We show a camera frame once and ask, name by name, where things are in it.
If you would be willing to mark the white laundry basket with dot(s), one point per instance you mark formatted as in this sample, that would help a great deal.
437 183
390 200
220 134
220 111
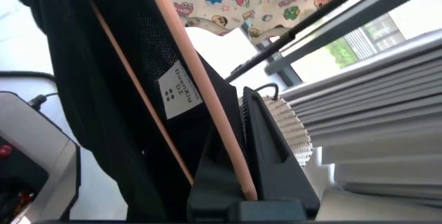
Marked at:
293 127

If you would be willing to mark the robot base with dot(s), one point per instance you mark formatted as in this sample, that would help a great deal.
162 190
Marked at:
34 155

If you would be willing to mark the pink clothes hanger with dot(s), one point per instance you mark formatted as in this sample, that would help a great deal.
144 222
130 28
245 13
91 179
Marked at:
203 79

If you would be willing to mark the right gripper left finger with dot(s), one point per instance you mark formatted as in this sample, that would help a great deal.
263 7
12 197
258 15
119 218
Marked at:
210 182

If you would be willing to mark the black garment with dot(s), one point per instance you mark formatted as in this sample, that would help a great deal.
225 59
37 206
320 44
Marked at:
103 79

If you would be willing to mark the window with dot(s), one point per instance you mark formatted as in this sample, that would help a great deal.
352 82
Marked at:
362 27

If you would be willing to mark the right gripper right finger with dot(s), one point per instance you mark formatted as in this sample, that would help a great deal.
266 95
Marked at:
276 168

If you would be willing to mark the black clothes rack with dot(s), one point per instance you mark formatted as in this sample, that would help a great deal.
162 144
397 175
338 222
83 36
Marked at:
293 34

